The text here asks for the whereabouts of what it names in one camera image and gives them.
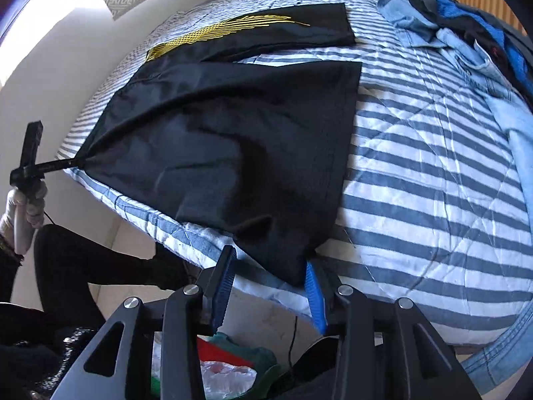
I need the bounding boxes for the person's leg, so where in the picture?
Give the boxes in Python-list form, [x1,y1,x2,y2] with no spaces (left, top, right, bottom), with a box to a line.
[33,224,196,322]

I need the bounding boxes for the red cloth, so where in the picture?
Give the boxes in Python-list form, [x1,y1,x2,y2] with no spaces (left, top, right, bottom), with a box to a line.
[196,337,256,368]

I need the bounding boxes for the red green white bag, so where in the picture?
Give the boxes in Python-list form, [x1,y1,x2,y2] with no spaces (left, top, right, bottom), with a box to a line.
[152,333,260,400]

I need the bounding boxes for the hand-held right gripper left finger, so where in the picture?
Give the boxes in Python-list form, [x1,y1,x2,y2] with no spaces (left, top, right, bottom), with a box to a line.
[50,245,237,400]

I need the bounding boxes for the blue denim garment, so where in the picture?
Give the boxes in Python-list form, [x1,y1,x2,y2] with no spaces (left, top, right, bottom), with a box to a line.
[458,312,533,389]

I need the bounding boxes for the black garment red print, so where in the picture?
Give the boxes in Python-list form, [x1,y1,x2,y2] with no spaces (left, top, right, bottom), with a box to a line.
[441,12,509,72]

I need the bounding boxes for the green cloth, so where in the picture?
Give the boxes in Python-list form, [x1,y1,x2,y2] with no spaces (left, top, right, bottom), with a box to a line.
[214,331,280,400]

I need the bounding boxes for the black cable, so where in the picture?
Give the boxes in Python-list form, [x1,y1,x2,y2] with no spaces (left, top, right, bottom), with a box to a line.
[286,314,299,368]

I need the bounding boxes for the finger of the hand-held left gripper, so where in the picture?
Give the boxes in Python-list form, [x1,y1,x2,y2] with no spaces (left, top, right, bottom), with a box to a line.
[35,156,90,174]

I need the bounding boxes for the blue fleece garment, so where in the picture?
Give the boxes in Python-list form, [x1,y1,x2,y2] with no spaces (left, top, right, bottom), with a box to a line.
[433,0,526,89]

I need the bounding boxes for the black pants yellow stripes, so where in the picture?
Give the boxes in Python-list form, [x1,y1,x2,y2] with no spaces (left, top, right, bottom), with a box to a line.
[77,3,362,288]

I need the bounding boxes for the black bag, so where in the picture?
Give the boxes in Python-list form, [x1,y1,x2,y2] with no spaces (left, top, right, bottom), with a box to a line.
[290,335,347,400]

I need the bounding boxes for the dark fuzzy cloth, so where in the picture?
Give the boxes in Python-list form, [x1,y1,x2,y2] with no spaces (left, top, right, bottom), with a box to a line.
[0,300,106,400]

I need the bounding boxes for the light blue denim shirt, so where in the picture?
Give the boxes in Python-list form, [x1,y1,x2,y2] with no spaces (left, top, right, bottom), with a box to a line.
[377,0,533,201]

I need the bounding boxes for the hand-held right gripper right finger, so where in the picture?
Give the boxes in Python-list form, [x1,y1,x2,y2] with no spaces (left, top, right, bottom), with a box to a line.
[305,258,484,400]

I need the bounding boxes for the person's left hand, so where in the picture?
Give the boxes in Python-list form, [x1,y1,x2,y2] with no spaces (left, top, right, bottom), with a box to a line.
[0,183,47,255]

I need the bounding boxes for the blue white striped quilt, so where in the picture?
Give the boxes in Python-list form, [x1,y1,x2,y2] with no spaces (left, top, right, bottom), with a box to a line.
[56,0,533,347]

